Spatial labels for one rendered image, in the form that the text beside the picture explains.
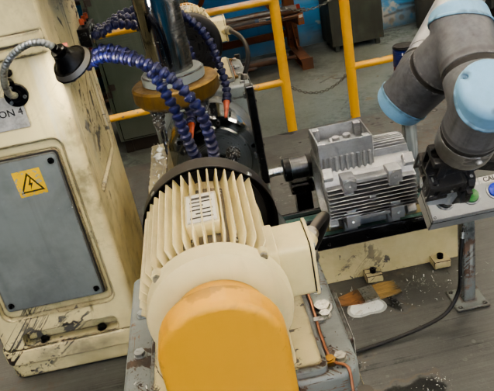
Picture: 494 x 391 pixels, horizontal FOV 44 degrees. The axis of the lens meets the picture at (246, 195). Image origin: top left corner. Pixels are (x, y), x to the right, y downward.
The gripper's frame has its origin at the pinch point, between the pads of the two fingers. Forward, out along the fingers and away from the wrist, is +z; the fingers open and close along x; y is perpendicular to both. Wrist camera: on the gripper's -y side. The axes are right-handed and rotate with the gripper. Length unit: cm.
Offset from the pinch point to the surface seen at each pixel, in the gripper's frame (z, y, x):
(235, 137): 28, 36, -38
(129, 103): 259, 101, -218
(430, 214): 2.5, 3.4, 1.9
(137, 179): 84, 72, -63
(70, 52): -33, 59, -24
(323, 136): 16.0, 16.5, -26.6
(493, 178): 2.3, -10.4, -2.4
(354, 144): 9.3, 11.9, -19.6
